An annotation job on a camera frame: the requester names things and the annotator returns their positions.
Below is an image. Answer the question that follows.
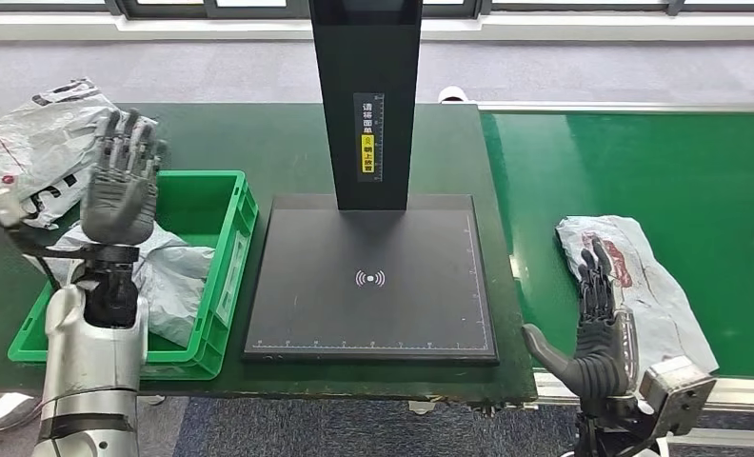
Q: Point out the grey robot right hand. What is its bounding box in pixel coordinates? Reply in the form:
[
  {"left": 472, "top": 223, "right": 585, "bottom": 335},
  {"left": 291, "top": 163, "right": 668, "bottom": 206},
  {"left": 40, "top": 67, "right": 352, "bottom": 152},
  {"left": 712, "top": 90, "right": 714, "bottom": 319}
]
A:
[{"left": 522, "top": 238, "right": 638, "bottom": 419}]

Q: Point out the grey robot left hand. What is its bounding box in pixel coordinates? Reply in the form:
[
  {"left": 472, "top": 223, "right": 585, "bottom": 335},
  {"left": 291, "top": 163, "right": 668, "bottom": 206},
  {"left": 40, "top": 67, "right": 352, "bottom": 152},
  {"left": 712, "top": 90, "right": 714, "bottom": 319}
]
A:
[{"left": 79, "top": 108, "right": 169, "bottom": 248}]

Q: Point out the grey poly mailer red print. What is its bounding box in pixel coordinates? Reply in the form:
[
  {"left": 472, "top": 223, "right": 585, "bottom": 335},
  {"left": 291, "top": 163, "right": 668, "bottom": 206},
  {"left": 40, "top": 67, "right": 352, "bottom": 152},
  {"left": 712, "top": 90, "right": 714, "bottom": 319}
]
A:
[
  {"left": 42, "top": 220, "right": 217, "bottom": 349},
  {"left": 555, "top": 215, "right": 720, "bottom": 380}
]

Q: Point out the green conveyor belt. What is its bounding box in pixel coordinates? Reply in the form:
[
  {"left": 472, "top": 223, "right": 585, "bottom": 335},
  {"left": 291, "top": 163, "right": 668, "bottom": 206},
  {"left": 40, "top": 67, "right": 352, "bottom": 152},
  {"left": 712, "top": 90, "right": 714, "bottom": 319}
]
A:
[{"left": 479, "top": 110, "right": 754, "bottom": 381}]

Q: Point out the black inbound scanner machine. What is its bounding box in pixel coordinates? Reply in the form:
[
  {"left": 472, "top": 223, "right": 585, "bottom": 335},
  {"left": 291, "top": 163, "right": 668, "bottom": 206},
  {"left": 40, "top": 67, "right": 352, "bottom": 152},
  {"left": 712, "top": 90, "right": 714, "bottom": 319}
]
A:
[{"left": 243, "top": 0, "right": 500, "bottom": 368}]

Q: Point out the white bag with black letters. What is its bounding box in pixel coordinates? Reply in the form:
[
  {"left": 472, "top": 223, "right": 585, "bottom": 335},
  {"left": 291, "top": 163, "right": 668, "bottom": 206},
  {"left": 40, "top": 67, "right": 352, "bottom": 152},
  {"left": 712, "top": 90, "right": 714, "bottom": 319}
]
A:
[{"left": 18, "top": 169, "right": 83, "bottom": 231}]

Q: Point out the green plastic crate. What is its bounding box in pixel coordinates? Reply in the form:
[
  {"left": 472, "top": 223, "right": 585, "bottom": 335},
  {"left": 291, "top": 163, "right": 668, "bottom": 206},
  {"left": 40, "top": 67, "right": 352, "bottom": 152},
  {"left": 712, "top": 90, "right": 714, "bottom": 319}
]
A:
[{"left": 8, "top": 169, "right": 260, "bottom": 382}]

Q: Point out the white crumpled courier bag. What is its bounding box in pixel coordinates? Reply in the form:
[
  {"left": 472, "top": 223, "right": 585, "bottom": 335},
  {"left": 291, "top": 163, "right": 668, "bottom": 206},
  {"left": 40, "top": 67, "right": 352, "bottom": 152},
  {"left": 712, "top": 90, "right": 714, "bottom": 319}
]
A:
[{"left": 0, "top": 77, "right": 161, "bottom": 216}]

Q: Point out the black yellow ruler label sticker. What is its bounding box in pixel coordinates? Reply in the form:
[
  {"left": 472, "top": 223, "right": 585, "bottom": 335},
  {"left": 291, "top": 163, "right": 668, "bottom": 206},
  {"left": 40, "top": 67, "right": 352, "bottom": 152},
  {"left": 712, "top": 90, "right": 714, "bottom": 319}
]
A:
[{"left": 352, "top": 92, "right": 386, "bottom": 184}]

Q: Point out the white window sill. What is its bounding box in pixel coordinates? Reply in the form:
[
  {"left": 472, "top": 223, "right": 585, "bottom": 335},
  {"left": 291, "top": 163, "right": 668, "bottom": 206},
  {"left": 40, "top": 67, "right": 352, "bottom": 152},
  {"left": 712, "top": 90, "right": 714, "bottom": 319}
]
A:
[{"left": 0, "top": 12, "right": 754, "bottom": 44}]

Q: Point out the aluminium conveyor frame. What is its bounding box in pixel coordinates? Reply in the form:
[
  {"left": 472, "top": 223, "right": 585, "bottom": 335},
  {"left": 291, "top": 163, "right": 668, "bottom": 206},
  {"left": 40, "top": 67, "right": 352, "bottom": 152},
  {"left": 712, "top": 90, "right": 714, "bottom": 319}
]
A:
[{"left": 477, "top": 101, "right": 754, "bottom": 450}]

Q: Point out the dark window frame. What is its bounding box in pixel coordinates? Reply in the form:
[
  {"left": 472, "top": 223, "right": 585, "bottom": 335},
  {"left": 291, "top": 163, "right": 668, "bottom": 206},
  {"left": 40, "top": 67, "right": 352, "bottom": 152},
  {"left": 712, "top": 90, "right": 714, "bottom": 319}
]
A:
[{"left": 0, "top": 0, "right": 754, "bottom": 20}]

